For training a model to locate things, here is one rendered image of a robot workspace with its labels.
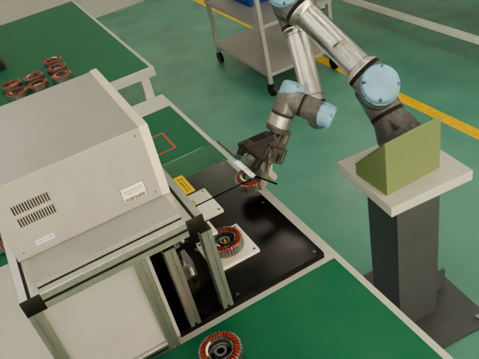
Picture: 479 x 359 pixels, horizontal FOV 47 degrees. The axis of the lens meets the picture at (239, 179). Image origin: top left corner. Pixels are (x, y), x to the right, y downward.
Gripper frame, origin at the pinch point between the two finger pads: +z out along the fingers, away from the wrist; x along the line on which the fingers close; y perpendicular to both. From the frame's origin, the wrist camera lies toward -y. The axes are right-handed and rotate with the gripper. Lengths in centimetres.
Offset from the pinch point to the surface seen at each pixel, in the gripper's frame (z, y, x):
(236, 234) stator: 10.7, -12.0, -18.5
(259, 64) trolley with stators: -12, 128, 205
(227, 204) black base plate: 10.6, -4.0, 2.2
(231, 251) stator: 14.2, -14.7, -22.7
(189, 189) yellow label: -3.6, -34.9, -21.3
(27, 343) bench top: 55, -62, -11
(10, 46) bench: 32, -32, 262
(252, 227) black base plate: 10.2, -3.3, -14.1
